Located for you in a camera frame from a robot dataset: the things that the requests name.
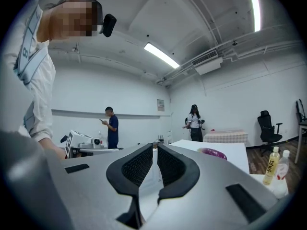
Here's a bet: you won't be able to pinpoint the person's head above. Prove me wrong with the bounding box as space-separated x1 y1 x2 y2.
37 0 105 43

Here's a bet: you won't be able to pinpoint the ceiling strip light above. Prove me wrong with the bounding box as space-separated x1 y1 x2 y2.
143 42 180 69
246 0 261 33

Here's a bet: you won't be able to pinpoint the light blue lanyard strap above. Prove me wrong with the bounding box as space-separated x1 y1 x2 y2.
18 2 48 83

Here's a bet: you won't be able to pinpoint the yellow drink bottle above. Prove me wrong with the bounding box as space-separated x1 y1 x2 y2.
262 146 280 186

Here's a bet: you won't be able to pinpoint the black head-mounted camera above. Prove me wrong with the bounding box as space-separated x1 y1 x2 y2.
102 13 118 38

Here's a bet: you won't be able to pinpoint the white air conditioner unit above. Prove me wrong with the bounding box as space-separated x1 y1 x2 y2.
191 49 224 76

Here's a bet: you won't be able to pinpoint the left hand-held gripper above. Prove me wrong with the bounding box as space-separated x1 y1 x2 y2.
60 129 124 158

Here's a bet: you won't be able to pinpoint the purple object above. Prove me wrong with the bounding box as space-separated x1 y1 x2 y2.
196 147 228 161

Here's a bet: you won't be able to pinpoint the clear bottle with red label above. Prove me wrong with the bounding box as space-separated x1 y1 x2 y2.
273 149 291 198

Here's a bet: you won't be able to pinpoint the person's white shirt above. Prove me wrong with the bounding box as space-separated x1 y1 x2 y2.
0 0 56 143

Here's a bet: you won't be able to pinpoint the white ceiling pipes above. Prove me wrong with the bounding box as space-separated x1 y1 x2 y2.
155 41 307 86

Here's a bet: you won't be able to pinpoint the white microwave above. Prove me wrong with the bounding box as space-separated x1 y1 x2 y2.
169 139 250 174

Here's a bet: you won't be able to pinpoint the person's left forearm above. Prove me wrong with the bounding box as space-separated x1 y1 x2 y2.
38 135 67 160

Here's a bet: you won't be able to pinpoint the table with plaid cloth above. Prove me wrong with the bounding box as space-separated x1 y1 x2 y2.
203 129 249 146

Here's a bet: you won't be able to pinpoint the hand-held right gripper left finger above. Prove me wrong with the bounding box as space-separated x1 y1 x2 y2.
61 142 154 230

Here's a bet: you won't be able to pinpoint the black office chair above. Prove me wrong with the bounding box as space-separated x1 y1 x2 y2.
257 110 283 157
295 99 307 122

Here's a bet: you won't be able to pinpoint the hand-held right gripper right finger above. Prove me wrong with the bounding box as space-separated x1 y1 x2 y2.
145 144 282 230

